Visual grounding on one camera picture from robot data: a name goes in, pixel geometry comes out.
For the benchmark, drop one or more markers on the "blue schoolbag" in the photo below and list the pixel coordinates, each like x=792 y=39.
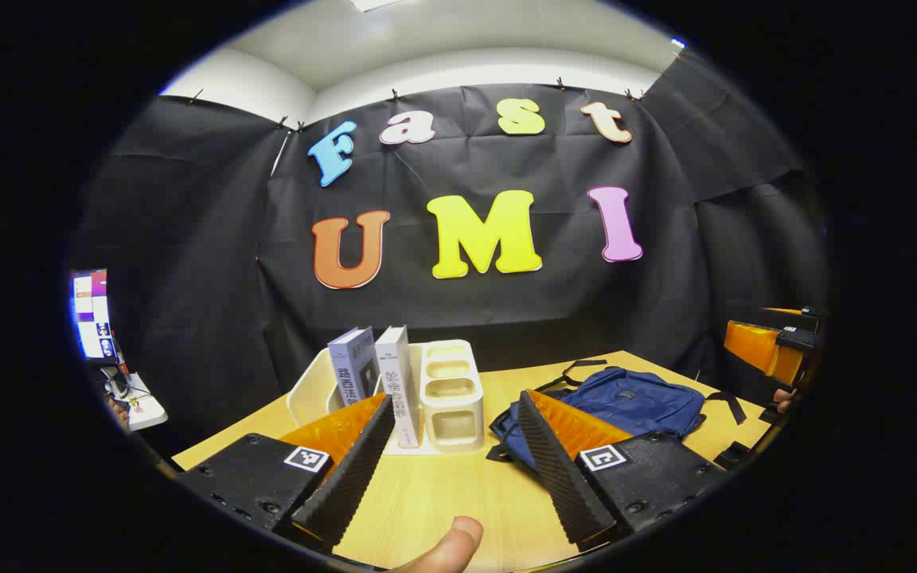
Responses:
x=634 y=402

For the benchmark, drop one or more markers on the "white book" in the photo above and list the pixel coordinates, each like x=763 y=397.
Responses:
x=399 y=374

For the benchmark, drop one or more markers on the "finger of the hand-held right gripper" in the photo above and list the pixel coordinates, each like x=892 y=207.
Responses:
x=757 y=346
x=793 y=311

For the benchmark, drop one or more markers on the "computer monitor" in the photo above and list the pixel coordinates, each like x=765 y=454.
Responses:
x=92 y=314

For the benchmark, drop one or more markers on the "ceiling light panel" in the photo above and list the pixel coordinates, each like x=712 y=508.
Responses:
x=375 y=4

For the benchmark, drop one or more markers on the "grey-blue book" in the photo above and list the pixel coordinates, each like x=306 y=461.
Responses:
x=351 y=362

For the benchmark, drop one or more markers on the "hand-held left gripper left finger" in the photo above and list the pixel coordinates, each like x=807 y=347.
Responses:
x=355 y=469

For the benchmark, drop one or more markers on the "white side table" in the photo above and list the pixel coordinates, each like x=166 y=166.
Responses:
x=148 y=410

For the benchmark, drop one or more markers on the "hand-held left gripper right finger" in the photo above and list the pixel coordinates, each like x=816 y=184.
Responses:
x=554 y=469

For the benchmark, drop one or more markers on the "white plastic bookshelf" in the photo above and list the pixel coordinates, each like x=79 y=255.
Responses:
x=450 y=398

